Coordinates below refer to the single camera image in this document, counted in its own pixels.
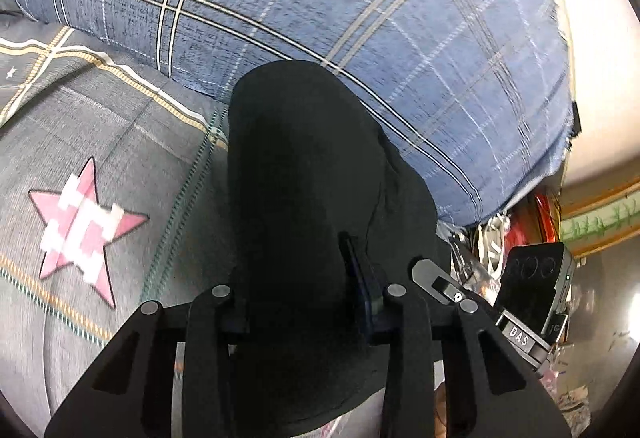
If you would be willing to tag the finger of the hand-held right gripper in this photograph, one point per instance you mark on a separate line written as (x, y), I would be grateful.
(435, 278)

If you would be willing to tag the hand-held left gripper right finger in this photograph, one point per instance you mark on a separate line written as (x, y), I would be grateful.
(357, 278)

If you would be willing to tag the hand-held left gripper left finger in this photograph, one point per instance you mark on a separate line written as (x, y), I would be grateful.
(210, 318)

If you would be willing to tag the black pants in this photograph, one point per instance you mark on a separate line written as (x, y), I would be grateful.
(300, 193)

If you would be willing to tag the white and black clothes pile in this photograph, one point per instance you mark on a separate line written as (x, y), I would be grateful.
(480, 243)

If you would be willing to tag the red fabric item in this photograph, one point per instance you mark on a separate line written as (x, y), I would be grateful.
(537, 218)

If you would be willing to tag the wooden framed green panel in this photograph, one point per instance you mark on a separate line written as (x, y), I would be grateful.
(600, 218)

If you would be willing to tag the grey star printed bed sheet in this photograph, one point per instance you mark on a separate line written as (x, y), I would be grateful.
(125, 142)

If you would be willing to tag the blue plaid pillow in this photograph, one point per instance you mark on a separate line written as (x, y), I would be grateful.
(325, 7)

